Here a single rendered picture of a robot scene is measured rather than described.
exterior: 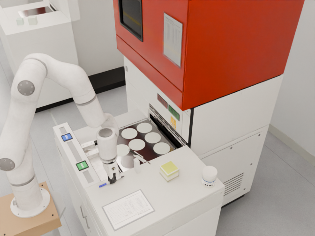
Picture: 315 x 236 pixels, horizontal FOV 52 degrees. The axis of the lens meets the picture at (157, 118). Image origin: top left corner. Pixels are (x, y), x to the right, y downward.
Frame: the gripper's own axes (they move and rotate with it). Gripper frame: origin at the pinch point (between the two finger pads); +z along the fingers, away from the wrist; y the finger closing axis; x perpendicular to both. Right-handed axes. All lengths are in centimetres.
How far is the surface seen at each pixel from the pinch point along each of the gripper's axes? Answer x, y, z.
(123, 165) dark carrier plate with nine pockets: -12.4, 12.6, 8.8
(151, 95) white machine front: -49, 44, -7
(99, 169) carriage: 0.2, 18.3, 10.8
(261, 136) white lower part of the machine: -113, 3, 25
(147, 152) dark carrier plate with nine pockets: -28.9, 14.5, 8.8
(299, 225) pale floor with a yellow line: -135, -38, 98
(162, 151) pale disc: -36.8, 11.0, 8.7
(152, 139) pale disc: -36.6, 22.9, 8.7
